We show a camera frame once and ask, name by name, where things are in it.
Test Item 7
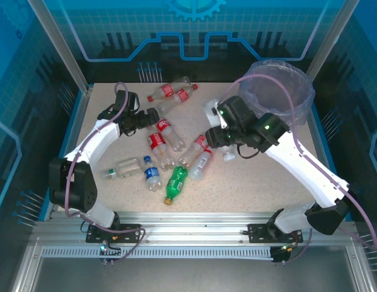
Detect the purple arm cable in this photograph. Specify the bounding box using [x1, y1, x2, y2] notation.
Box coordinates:
[65, 81, 146, 262]
[218, 74, 377, 264]

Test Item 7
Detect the aluminium frame post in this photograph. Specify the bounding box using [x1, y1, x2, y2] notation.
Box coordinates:
[26, 0, 94, 94]
[306, 0, 359, 80]

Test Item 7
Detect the white slotted cable duct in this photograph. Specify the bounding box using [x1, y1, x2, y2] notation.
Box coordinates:
[41, 245, 276, 260]

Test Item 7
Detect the white bottle with red cap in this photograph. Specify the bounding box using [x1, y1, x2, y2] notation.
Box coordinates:
[188, 148, 215, 182]

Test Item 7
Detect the clear bottle with white cap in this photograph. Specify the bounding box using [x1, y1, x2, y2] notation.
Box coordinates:
[220, 145, 238, 162]

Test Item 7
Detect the green plastic bottle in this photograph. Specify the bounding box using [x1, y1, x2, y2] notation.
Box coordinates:
[163, 165, 189, 206]

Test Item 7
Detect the clear square bottle green cap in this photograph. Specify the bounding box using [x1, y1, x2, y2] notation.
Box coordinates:
[101, 156, 143, 181]

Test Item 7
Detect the aluminium base rail beam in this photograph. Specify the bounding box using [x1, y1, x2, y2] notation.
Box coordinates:
[32, 211, 356, 247]

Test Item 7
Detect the translucent grey plastic bin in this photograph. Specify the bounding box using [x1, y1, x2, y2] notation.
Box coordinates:
[241, 65, 314, 127]

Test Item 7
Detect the aluminium table side rail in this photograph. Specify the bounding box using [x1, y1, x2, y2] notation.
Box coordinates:
[49, 86, 94, 221]

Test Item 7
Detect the clear bottle with blue cap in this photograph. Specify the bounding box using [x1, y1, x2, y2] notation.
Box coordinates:
[142, 155, 164, 192]

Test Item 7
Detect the steel tray panel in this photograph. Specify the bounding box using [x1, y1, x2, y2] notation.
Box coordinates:
[11, 255, 375, 292]

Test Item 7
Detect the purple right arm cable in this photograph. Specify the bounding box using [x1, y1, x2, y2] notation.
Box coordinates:
[218, 74, 377, 264]

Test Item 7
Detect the clear plastic-lined bin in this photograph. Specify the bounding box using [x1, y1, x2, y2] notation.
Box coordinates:
[239, 60, 316, 127]

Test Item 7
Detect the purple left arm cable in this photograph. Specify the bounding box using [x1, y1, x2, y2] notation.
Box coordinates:
[65, 81, 146, 262]

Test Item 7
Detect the clear red-label cola bottle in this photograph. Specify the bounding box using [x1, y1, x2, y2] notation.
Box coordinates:
[177, 134, 213, 167]
[156, 83, 199, 116]
[146, 126, 175, 170]
[155, 118, 188, 152]
[146, 75, 192, 103]

